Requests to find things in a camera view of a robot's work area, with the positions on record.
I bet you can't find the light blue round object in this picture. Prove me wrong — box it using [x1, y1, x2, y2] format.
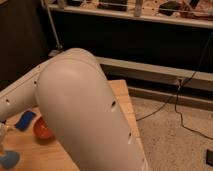
[0, 151, 20, 169]

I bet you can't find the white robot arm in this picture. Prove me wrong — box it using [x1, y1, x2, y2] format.
[0, 48, 149, 171]

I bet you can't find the orange ceramic cup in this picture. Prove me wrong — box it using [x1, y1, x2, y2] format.
[33, 117, 54, 139]

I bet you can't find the blue eraser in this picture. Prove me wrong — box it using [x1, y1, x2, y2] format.
[15, 111, 36, 131]

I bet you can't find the metal pole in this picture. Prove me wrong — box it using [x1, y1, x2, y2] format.
[43, 0, 63, 50]

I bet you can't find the wooden table board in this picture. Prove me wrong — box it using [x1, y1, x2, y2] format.
[0, 80, 142, 171]

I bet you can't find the white shelf with clutter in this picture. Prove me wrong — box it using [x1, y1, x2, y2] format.
[41, 0, 213, 29]

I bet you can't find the black box on floor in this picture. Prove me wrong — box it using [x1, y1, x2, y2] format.
[206, 149, 213, 167]

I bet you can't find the black power cable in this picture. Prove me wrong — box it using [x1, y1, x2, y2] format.
[135, 31, 213, 141]

